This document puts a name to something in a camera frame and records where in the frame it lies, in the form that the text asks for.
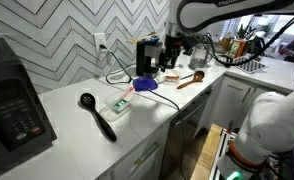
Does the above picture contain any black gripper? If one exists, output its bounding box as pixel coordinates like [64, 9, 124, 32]
[158, 32, 184, 72]

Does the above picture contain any small lunchbox with red food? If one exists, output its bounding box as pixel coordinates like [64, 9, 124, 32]
[156, 71, 182, 86]

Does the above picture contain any brown wooden spoon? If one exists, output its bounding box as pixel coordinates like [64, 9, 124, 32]
[176, 70, 206, 91]

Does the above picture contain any light wooden spoon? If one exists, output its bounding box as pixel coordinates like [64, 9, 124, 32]
[126, 31, 158, 45]

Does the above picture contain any clear plastic lunchbox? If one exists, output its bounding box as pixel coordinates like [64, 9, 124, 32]
[99, 89, 139, 122]

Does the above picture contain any black slotted spoon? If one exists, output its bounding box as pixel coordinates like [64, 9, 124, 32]
[79, 92, 118, 143]

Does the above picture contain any black coffee maker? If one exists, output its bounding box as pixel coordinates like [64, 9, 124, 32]
[135, 35, 164, 79]

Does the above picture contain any clear glass pitcher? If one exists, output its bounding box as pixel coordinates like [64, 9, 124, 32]
[188, 43, 211, 70]

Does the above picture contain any green and white packet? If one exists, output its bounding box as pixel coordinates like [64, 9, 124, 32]
[111, 98, 132, 114]

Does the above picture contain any orange and green food packet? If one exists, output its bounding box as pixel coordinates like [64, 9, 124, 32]
[227, 39, 248, 60]

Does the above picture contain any black and white patterned mat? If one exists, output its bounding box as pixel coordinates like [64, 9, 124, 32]
[231, 55, 269, 75]

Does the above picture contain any green potted plant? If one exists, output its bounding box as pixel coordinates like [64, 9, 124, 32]
[236, 20, 259, 40]

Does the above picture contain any white metal robot stand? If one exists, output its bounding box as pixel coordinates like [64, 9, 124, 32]
[209, 127, 239, 180]

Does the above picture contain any black microwave oven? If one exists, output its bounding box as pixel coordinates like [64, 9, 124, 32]
[0, 34, 58, 179]

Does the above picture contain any black cable hanging off counter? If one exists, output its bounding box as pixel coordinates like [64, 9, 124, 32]
[140, 87, 187, 180]

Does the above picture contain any dark dishwasher handle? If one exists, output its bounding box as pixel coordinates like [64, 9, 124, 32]
[172, 89, 213, 128]

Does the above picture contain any white wall outlet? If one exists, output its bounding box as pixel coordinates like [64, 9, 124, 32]
[93, 32, 108, 53]

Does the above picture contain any dark cabinet door handle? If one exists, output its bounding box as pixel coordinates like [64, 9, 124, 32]
[241, 86, 252, 104]

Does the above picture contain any brass drawer handle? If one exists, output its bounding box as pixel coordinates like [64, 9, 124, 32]
[134, 142, 161, 166]

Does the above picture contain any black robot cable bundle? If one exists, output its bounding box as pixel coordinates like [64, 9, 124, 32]
[202, 12, 294, 68]

